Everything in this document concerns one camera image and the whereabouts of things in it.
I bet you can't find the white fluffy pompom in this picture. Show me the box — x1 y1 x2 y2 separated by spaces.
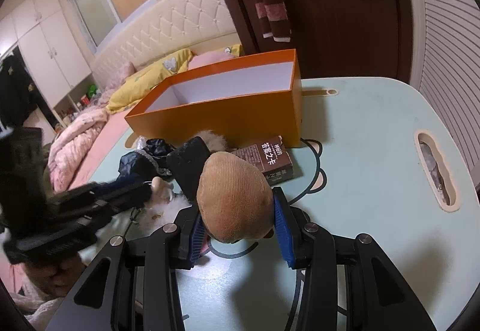
134 176 191 236

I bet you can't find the black satin fabric bag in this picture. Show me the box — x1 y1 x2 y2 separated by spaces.
118 138 175 182

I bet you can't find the tan plush toy keychain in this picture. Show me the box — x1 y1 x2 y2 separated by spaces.
196 151 274 243

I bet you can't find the beige fur pompom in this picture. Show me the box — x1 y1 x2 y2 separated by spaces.
195 130 229 153

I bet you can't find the person's left hand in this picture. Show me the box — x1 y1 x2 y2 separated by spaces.
22 254 86 298

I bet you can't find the pink bed quilt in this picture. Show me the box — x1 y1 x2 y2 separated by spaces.
67 50 238 191

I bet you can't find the brown card box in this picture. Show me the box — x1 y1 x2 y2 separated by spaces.
233 136 294 186

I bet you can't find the pink floral blanket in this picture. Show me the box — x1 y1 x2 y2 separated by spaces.
47 107 109 194

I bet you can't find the yellow pillow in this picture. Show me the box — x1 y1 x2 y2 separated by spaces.
106 44 244 114

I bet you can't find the orange cardboard box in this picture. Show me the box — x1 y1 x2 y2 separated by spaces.
125 49 302 147

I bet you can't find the cream tufted headboard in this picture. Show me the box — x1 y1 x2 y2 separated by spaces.
90 0 241 87

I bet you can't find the white wardrobe cabinet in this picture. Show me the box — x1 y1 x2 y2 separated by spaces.
1 0 91 108

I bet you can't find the dark brown wooden door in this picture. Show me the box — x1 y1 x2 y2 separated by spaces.
225 0 413 82

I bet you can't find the white louvered door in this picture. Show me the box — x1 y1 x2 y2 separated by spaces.
419 0 479 185

